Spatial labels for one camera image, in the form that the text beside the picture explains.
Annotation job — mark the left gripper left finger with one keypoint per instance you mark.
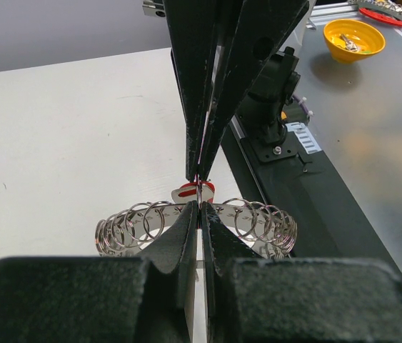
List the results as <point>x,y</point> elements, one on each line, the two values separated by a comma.
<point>148,297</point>

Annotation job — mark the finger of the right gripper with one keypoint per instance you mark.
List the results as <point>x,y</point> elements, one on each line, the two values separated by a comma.
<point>248,33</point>
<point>192,29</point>

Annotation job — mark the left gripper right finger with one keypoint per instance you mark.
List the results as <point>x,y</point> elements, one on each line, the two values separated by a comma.
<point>253,299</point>

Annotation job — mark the red tag key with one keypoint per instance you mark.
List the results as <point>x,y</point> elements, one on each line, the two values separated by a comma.
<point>194,191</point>

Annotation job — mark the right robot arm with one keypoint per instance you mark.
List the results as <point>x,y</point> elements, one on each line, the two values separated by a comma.
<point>219,50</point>

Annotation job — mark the keys in yellow bowl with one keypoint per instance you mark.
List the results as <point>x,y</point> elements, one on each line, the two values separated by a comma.
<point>349,44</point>

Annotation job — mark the yellow bowl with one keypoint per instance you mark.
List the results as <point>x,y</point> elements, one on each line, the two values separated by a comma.
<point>369,40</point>

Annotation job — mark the red disc tray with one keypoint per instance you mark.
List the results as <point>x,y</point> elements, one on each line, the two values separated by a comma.
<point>380,17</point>

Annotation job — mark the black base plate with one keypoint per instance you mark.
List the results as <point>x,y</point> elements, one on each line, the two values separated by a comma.
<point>356,213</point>

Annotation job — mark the right white cable duct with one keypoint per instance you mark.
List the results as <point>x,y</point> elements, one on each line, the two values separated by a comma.
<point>305,137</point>

